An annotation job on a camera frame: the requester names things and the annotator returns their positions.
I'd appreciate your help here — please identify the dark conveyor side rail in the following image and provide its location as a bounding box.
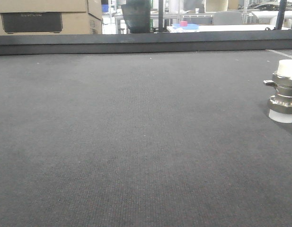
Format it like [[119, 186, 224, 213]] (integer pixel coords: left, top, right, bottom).
[[0, 30, 292, 55]]

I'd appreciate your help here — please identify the white background table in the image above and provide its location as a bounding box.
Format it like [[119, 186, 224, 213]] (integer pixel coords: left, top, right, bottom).
[[166, 23, 291, 34]]

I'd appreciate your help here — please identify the chrome valve with white caps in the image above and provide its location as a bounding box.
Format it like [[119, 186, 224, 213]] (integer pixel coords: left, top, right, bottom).
[[263, 59, 292, 123]]

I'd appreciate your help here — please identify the cardboard box with black label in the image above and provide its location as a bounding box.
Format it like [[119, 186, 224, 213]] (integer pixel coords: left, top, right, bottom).
[[0, 0, 102, 35]]

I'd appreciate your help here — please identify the dark green bin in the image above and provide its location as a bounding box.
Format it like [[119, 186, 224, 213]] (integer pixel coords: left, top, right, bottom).
[[121, 0, 150, 34]]

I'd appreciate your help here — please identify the red tape roll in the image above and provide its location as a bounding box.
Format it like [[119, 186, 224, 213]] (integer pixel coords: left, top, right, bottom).
[[179, 21, 188, 27]]

